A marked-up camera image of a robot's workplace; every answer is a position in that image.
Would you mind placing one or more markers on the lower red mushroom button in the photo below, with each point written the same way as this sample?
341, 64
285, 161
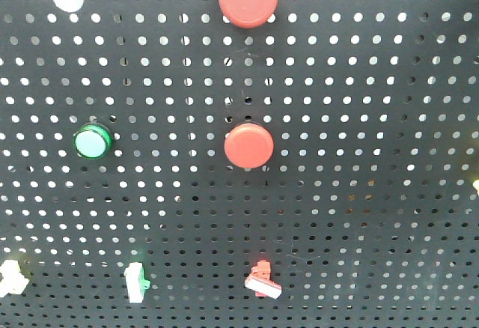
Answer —
249, 145

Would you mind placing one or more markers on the green white rotary knob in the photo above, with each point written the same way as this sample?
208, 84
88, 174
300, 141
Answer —
136, 283

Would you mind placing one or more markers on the yellow toggle switch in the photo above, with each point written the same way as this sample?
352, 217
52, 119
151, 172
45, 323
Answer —
475, 185

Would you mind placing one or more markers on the green illuminated push button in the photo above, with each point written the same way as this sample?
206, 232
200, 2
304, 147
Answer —
93, 140

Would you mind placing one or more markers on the yellow white rotary knob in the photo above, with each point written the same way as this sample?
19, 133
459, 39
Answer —
12, 279

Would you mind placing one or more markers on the red white rotary knob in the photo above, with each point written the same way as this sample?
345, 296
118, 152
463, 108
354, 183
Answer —
259, 281

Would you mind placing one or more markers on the black perforated pegboard panel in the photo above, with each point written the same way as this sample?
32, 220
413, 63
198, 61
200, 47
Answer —
365, 210

